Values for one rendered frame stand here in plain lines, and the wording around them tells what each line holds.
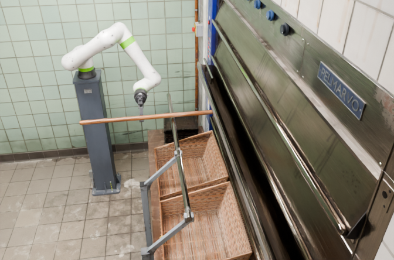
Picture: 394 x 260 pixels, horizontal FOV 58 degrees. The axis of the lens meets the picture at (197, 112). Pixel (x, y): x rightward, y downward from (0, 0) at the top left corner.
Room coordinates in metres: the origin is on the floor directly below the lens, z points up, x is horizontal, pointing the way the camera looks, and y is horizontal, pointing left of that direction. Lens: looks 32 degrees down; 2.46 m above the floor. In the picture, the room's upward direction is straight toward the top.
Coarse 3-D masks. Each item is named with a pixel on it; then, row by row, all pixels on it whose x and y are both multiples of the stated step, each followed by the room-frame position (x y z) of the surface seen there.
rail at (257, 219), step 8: (200, 64) 2.30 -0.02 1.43; (208, 88) 1.94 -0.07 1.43; (216, 112) 1.66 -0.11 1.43; (224, 128) 1.50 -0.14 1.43; (224, 136) 1.45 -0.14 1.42; (232, 152) 1.31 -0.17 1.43; (240, 168) 1.20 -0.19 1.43; (240, 176) 1.14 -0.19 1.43; (248, 192) 1.05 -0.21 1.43; (248, 200) 1.01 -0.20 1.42; (256, 208) 0.96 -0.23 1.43; (256, 216) 0.92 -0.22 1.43; (256, 224) 0.89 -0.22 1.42; (264, 232) 0.85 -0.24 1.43; (264, 240) 0.82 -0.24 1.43; (272, 256) 0.75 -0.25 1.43
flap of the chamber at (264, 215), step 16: (208, 80) 2.10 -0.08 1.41; (208, 96) 1.89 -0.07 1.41; (224, 96) 1.90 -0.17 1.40; (224, 112) 1.70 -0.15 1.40; (240, 128) 1.55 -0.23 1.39; (224, 144) 1.42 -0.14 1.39; (240, 144) 1.41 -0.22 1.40; (240, 160) 1.28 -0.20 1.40; (256, 160) 1.29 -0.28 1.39; (256, 176) 1.18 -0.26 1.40; (256, 192) 1.08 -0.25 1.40; (272, 192) 1.09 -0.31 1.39; (272, 208) 0.99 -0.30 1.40; (272, 224) 0.91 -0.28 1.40; (272, 240) 0.83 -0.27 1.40; (288, 240) 0.84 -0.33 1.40; (288, 256) 0.77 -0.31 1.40
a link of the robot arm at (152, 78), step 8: (128, 48) 2.41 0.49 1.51; (136, 48) 2.43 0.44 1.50; (136, 56) 2.41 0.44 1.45; (144, 56) 2.44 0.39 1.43; (136, 64) 2.41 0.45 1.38; (144, 64) 2.40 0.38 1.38; (144, 72) 2.39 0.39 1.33; (152, 72) 2.39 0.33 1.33; (144, 80) 2.38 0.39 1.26; (152, 80) 2.36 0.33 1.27; (160, 80) 2.39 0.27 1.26
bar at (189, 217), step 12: (168, 96) 2.30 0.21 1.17; (180, 156) 1.59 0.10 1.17; (180, 168) 1.49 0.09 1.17; (180, 180) 1.40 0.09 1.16; (144, 192) 1.59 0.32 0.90; (144, 204) 1.58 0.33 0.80; (144, 216) 1.58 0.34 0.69; (192, 216) 1.15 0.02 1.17; (180, 228) 1.15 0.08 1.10; (144, 252) 1.12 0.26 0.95
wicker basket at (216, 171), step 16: (192, 144) 2.29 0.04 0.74; (208, 144) 2.29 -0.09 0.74; (160, 160) 2.25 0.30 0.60; (192, 160) 2.27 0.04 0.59; (208, 160) 2.18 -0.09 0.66; (160, 176) 2.07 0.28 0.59; (192, 176) 2.07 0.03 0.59; (208, 176) 2.07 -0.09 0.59; (224, 176) 1.79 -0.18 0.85; (160, 192) 1.90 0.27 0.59; (176, 192) 1.73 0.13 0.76
